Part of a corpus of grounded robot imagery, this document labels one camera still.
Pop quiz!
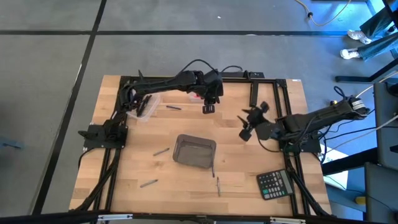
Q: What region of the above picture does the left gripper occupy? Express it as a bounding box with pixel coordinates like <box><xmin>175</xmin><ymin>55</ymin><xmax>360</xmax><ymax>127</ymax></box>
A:
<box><xmin>195</xmin><ymin>70</ymin><xmax>224</xmax><ymax>114</ymax></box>

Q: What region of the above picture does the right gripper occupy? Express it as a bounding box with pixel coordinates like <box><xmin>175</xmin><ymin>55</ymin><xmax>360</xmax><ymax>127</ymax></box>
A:
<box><xmin>237</xmin><ymin>101</ymin><xmax>271</xmax><ymax>142</ymax></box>

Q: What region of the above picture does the clear plastic bin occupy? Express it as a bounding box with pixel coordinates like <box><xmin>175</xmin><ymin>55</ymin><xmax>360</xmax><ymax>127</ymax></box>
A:
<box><xmin>188</xmin><ymin>88</ymin><xmax>206</xmax><ymax>103</ymax></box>
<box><xmin>126</xmin><ymin>92</ymin><xmax>162</xmax><ymax>123</ymax></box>

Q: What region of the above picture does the grey translucent plastic bin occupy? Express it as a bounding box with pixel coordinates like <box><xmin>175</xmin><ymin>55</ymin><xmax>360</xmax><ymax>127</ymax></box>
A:
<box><xmin>172</xmin><ymin>134</ymin><xmax>218</xmax><ymax>169</ymax></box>

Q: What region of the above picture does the black pen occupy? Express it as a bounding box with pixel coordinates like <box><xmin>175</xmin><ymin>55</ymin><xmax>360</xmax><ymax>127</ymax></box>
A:
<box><xmin>136</xmin><ymin>95</ymin><xmax>149</xmax><ymax>116</ymax></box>
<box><xmin>140</xmin><ymin>94</ymin><xmax>153</xmax><ymax>118</ymax></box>

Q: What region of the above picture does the black calculator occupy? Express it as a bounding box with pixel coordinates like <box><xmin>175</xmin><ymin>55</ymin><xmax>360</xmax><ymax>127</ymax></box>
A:
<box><xmin>256</xmin><ymin>169</ymin><xmax>295</xmax><ymax>201</ymax></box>

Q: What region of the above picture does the grey pencil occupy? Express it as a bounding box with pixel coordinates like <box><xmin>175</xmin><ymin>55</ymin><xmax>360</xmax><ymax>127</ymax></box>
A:
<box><xmin>152</xmin><ymin>147</ymin><xmax>171</xmax><ymax>157</ymax></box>

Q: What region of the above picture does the white paper sheet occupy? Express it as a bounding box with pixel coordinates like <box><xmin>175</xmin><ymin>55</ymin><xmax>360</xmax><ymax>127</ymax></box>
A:
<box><xmin>319</xmin><ymin>145</ymin><xmax>349</xmax><ymax>191</ymax></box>

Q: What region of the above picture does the black desk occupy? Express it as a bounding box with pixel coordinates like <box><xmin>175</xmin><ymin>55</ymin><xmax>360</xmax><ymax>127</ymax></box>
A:
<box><xmin>335</xmin><ymin>57</ymin><xmax>398</xmax><ymax>84</ymax></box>

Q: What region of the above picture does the side desk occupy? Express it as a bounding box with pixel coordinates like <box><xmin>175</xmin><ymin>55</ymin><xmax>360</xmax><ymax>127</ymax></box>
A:
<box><xmin>373</xmin><ymin>81</ymin><xmax>398</xmax><ymax>171</ymax></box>

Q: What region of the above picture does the person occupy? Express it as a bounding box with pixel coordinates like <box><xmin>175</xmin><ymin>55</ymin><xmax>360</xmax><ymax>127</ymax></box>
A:
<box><xmin>339</xmin><ymin>12</ymin><xmax>398</xmax><ymax>62</ymax></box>

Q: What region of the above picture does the silver aluminium bracket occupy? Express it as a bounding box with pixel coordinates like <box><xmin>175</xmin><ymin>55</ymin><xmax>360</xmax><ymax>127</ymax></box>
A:
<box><xmin>96</xmin><ymin>213</ymin><xmax>134</xmax><ymax>222</ymax></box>
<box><xmin>269</xmin><ymin>217</ymin><xmax>307</xmax><ymax>224</ymax></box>

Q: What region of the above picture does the yellow cable with black plug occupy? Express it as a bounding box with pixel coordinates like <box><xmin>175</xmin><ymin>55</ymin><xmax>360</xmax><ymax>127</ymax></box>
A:
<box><xmin>294</xmin><ymin>0</ymin><xmax>353</xmax><ymax>27</ymax></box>

